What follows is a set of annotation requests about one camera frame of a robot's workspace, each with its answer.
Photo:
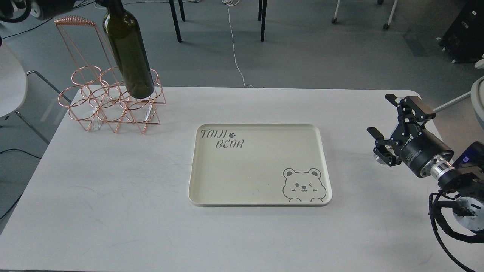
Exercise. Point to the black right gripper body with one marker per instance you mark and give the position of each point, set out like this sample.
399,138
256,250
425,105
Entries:
418,150

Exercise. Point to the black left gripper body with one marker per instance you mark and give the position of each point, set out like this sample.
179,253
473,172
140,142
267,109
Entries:
46,9

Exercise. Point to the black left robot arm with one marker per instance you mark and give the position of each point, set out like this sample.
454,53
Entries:
16,11

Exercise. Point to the white rolling chair base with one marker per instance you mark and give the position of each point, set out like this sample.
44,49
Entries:
373,12

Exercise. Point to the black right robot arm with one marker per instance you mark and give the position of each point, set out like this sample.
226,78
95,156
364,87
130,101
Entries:
457,208

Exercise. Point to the copper wire bottle rack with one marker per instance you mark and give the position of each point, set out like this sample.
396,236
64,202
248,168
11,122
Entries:
98,95

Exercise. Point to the dark green wine bottle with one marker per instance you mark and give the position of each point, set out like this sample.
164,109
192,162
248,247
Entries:
124,36

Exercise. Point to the steel double jigger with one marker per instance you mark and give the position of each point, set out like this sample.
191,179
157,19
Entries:
380,159

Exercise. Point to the cream bear serving tray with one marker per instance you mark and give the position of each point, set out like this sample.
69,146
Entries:
259,165

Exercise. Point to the black equipment box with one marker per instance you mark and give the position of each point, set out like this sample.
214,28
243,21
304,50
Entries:
464,39

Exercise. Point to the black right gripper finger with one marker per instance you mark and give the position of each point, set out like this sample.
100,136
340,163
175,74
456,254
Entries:
412,114
382,144

